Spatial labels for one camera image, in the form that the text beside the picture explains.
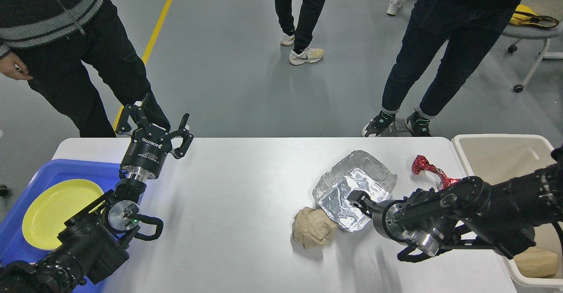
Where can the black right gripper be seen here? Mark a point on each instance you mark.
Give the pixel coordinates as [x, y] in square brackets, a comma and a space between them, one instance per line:
[382, 214]

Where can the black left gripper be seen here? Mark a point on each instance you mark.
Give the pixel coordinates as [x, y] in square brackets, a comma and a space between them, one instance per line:
[146, 152]

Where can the aluminium foil tray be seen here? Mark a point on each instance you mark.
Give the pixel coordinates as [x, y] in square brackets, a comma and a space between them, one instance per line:
[357, 171]

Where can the brown paper ball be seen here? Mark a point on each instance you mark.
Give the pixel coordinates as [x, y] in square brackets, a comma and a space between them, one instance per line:
[313, 228]

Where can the red snack wrapper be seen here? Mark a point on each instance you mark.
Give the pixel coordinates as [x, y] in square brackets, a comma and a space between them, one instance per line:
[421, 163]

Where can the yellow plate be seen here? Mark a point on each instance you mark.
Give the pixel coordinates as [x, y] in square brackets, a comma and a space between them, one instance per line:
[45, 217]

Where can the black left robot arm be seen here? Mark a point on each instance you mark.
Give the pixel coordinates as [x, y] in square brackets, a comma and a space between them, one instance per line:
[95, 240]

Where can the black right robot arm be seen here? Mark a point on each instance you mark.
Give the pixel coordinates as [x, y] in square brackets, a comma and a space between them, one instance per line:
[471, 214]

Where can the right metal floor plate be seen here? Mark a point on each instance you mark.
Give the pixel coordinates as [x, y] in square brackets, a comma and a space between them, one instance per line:
[400, 126]

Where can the beige plastic bin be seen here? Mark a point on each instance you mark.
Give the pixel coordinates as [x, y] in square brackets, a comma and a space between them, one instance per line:
[498, 157]

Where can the person in black trousers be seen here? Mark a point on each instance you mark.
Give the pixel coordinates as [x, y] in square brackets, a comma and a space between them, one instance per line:
[47, 44]

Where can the person in beige sneakers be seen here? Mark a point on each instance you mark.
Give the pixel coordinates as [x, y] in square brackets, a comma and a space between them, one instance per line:
[300, 35]

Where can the yellow bag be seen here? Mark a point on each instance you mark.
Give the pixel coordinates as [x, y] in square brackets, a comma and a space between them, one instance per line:
[525, 16]

